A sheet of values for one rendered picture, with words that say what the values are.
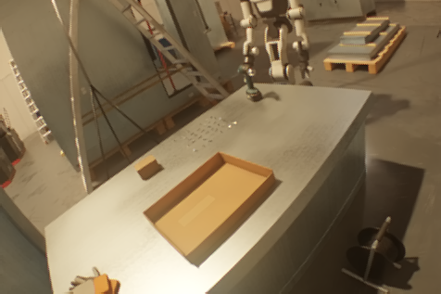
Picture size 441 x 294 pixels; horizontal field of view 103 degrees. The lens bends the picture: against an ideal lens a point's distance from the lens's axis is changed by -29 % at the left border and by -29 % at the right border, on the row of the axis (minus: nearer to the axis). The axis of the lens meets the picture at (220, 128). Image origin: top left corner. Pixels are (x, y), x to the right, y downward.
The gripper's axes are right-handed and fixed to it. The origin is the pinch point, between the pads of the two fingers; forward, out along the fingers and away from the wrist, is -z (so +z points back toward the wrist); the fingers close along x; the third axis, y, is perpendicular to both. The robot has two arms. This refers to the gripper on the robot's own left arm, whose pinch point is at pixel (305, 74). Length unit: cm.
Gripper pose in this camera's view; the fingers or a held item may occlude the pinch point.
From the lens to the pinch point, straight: 199.0
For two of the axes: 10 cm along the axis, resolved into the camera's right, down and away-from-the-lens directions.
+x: -6.4, 2.8, -7.2
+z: -1.4, -9.6, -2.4
